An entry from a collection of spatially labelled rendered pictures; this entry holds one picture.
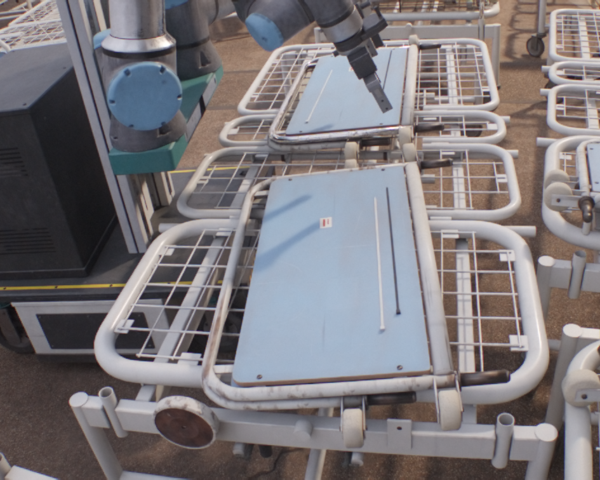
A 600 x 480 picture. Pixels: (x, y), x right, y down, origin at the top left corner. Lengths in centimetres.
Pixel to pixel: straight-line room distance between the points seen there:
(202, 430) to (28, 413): 95
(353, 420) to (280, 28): 80
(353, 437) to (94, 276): 106
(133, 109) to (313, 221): 47
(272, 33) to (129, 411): 80
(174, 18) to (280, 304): 99
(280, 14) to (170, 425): 84
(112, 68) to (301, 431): 77
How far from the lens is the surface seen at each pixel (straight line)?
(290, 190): 158
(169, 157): 151
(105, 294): 179
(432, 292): 120
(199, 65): 193
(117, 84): 128
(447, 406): 99
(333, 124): 188
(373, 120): 186
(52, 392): 204
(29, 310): 194
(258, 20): 137
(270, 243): 139
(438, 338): 111
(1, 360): 225
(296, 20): 138
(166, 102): 130
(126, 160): 155
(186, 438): 118
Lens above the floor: 133
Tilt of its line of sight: 33 degrees down
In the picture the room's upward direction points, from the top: 8 degrees counter-clockwise
